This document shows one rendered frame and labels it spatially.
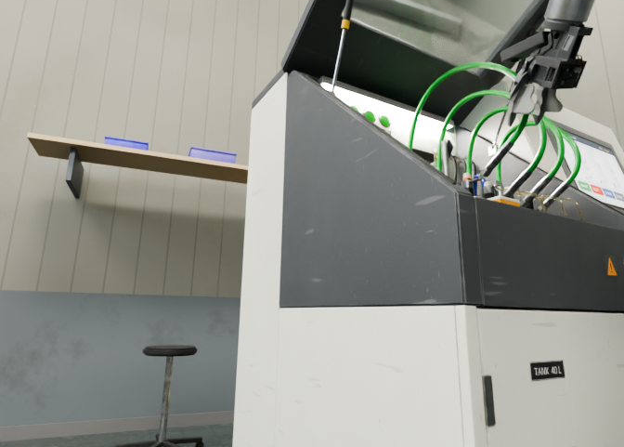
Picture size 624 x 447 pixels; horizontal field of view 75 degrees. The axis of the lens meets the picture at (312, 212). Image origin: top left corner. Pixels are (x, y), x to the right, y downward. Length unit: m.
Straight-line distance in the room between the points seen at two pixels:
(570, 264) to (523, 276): 0.14
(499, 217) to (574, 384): 0.29
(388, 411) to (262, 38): 3.80
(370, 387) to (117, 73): 3.36
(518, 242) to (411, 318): 0.20
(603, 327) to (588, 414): 0.15
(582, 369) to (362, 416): 0.36
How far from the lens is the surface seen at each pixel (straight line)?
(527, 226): 0.75
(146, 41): 3.95
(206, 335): 3.31
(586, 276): 0.87
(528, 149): 1.44
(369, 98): 1.31
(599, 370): 0.87
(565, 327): 0.79
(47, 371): 3.33
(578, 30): 0.96
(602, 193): 1.66
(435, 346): 0.64
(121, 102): 3.66
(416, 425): 0.69
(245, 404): 1.27
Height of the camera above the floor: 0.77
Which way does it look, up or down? 14 degrees up
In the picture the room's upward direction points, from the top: 1 degrees clockwise
